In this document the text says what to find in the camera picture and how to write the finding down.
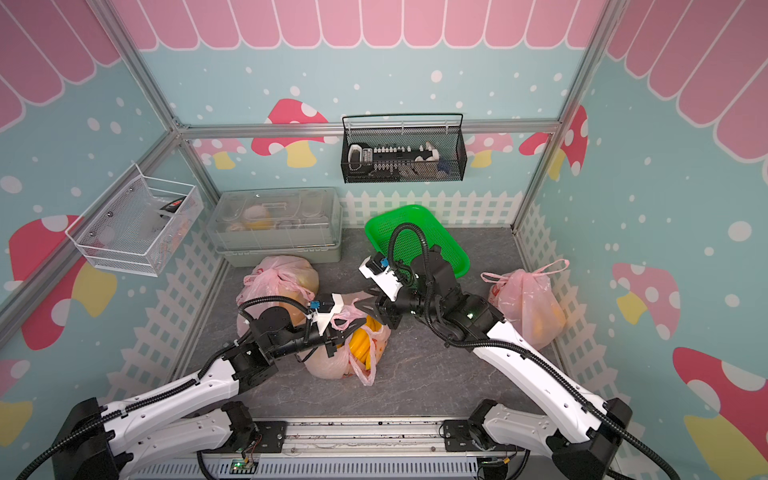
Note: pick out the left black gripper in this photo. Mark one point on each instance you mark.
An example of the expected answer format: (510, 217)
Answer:
(327, 339)

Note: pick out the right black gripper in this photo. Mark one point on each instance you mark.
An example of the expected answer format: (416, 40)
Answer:
(387, 306)

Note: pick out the pink plastic bag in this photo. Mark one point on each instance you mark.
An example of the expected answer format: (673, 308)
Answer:
(527, 300)
(287, 276)

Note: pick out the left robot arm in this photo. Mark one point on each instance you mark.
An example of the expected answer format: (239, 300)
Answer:
(103, 441)

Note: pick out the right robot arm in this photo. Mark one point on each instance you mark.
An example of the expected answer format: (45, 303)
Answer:
(580, 431)

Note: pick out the pink plastic bags pile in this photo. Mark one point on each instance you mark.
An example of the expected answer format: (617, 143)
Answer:
(343, 364)

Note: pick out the clear plastic storage box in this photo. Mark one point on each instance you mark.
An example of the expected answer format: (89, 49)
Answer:
(249, 225)

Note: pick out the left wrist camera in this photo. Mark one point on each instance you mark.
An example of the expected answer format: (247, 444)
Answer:
(324, 308)

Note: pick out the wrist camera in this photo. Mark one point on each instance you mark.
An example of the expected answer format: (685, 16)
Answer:
(324, 308)
(378, 269)

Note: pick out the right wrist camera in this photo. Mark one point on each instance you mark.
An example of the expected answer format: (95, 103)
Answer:
(378, 269)

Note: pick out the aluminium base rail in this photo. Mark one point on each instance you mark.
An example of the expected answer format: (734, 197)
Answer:
(352, 448)

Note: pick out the white wire mesh basket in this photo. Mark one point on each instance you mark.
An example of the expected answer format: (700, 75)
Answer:
(136, 228)

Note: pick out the black wire mesh basket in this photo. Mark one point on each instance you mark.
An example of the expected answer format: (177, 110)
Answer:
(407, 147)

